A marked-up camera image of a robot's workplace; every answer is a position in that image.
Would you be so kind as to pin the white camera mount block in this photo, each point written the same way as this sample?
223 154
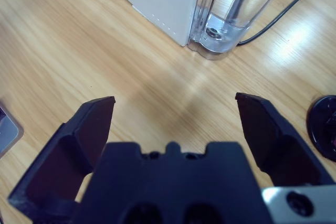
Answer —
10 132

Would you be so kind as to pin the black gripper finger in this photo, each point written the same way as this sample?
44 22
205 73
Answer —
65 155
275 142

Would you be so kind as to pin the black capsule holder with rods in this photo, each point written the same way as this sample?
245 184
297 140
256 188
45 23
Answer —
317 119

